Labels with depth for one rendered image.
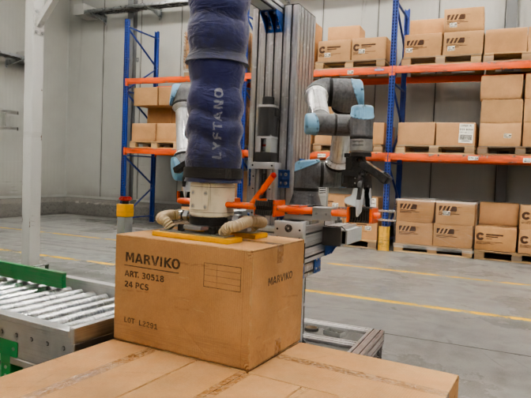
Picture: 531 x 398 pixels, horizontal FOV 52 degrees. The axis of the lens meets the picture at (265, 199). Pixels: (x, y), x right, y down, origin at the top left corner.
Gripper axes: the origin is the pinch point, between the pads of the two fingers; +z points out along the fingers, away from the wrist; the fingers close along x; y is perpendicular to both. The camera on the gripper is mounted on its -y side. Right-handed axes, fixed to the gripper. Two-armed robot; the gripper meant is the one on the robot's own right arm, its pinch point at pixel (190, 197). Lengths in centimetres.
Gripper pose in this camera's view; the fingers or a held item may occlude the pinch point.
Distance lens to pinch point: 245.9
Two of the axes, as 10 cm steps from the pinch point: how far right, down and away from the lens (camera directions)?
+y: 8.7, 0.5, -4.8
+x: 4.8, -0.2, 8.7
